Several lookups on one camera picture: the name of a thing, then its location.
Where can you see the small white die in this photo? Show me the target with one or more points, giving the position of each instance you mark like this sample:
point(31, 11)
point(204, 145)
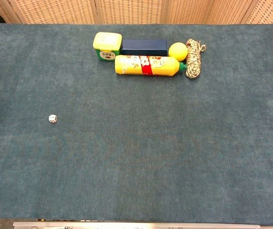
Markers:
point(53, 118)

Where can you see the blue-green felt table cloth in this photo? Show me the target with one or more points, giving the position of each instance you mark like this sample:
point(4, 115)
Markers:
point(136, 148)

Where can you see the yellow bottle with red label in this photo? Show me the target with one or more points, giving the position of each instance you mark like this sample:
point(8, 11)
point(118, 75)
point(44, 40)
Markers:
point(146, 65)

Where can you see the dark blue rectangular box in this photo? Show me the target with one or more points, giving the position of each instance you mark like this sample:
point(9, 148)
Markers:
point(143, 47)

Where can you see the green tub with yellow lid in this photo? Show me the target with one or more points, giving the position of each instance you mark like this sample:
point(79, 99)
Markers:
point(107, 46)

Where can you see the yellow ball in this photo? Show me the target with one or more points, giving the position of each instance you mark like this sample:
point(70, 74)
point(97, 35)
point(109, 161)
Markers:
point(178, 51)

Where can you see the woven rattan folding screen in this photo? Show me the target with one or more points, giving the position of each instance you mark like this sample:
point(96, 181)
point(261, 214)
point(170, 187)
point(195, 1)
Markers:
point(136, 10)

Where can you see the silver metal rail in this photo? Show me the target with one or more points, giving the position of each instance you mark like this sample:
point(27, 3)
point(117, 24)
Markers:
point(136, 225)

